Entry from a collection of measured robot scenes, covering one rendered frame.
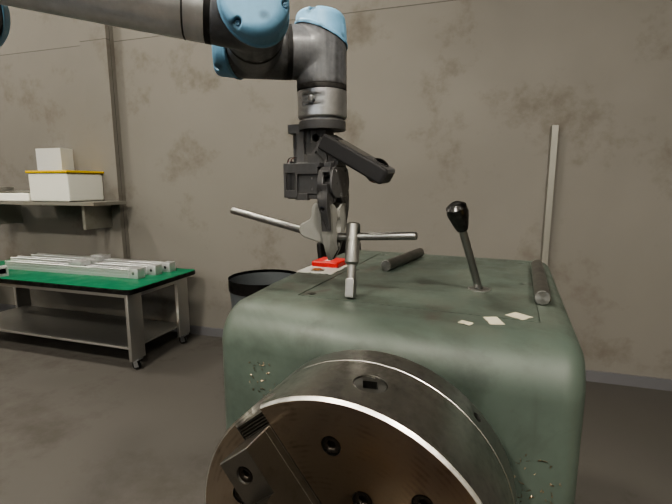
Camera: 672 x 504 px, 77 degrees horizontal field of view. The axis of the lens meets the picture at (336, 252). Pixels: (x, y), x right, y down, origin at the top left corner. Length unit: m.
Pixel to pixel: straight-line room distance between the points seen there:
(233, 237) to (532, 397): 3.54
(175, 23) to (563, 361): 0.55
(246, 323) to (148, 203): 3.83
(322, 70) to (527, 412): 0.51
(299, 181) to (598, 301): 3.09
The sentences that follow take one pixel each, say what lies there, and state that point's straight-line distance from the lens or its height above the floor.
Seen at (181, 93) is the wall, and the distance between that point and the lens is 4.22.
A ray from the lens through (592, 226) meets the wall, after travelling 3.46.
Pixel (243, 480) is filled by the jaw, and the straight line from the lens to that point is 0.44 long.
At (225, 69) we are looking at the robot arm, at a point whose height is 1.59.
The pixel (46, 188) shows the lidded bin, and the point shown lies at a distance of 4.57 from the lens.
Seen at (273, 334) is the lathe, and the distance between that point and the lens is 0.60.
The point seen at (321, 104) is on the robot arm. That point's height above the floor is 1.54.
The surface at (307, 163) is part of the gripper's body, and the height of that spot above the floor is 1.46.
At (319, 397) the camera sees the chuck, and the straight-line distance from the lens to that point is 0.41.
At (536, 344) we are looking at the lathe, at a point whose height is 1.25.
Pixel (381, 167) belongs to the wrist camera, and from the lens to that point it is 0.61.
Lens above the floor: 1.43
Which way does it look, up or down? 9 degrees down
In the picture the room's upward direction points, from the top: straight up
